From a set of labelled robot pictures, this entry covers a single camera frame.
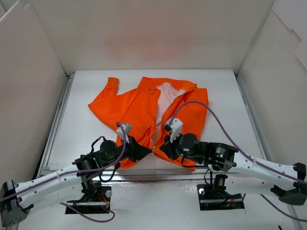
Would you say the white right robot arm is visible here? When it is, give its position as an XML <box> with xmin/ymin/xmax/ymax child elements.
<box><xmin>160</xmin><ymin>133</ymin><xmax>307</xmax><ymax>206</ymax></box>

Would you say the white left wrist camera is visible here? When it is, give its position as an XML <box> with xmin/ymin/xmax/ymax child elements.
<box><xmin>116</xmin><ymin>123</ymin><xmax>132</xmax><ymax>141</ymax></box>

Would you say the orange jacket with pink lining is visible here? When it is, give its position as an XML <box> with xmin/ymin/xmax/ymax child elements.
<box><xmin>88</xmin><ymin>77</ymin><xmax>209</xmax><ymax>161</ymax></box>

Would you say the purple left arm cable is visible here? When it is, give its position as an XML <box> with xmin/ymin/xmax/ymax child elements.
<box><xmin>0</xmin><ymin>121</ymin><xmax>127</xmax><ymax>222</ymax></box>

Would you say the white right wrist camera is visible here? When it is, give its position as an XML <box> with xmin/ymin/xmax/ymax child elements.
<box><xmin>164</xmin><ymin>117</ymin><xmax>183</xmax><ymax>143</ymax></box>

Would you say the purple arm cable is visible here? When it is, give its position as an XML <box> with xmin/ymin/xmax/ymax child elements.
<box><xmin>165</xmin><ymin>100</ymin><xmax>307</xmax><ymax>222</ymax></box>
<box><xmin>0</xmin><ymin>121</ymin><xmax>127</xmax><ymax>222</ymax></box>

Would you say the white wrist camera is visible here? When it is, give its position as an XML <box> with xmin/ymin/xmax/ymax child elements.
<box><xmin>164</xmin><ymin>117</ymin><xmax>183</xmax><ymax>143</ymax></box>
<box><xmin>116</xmin><ymin>123</ymin><xmax>132</xmax><ymax>141</ymax></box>

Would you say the aluminium table frame rail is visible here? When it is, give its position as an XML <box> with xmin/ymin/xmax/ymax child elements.
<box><xmin>35</xmin><ymin>73</ymin><xmax>274</xmax><ymax>183</ymax></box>

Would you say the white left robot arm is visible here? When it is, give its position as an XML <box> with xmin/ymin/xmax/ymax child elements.
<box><xmin>0</xmin><ymin>136</ymin><xmax>151</xmax><ymax>227</ymax></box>

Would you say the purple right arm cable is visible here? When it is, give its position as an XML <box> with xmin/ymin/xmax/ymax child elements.
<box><xmin>165</xmin><ymin>100</ymin><xmax>307</xmax><ymax>222</ymax></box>

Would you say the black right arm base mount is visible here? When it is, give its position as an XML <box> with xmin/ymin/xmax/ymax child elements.
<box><xmin>197</xmin><ymin>174</ymin><xmax>245</xmax><ymax>211</ymax></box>

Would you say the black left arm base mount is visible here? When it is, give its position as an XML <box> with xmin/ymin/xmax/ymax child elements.
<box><xmin>66</xmin><ymin>182</ymin><xmax>112</xmax><ymax>214</ymax></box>

